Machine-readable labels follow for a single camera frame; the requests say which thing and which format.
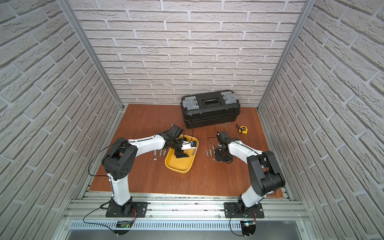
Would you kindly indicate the black plastic toolbox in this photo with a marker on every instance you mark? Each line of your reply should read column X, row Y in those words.
column 206, row 109

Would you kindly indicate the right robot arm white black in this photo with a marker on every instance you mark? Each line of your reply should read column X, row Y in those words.
column 266, row 176

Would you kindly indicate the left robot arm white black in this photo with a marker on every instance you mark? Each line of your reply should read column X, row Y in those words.
column 118, row 163

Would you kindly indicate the left green circuit board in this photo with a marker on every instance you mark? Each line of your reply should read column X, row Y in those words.
column 124, row 224

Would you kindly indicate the aluminium rail frame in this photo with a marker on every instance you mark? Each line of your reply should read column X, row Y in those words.
column 167, row 212

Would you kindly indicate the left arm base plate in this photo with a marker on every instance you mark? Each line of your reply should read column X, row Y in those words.
column 128, row 210

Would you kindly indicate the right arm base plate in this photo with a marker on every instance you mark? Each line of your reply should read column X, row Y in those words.
column 237, row 210

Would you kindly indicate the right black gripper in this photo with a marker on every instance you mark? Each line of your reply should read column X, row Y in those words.
column 218, row 157

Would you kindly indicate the yellow plastic tray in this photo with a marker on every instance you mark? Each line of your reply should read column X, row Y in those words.
column 181, row 161

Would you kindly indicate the right green circuit board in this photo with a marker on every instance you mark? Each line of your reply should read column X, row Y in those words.
column 248, row 228

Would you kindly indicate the yellow tape measure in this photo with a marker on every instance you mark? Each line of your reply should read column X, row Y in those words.
column 242, row 129

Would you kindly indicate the green circuit board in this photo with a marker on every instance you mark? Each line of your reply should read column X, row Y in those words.
column 124, row 224
column 248, row 228

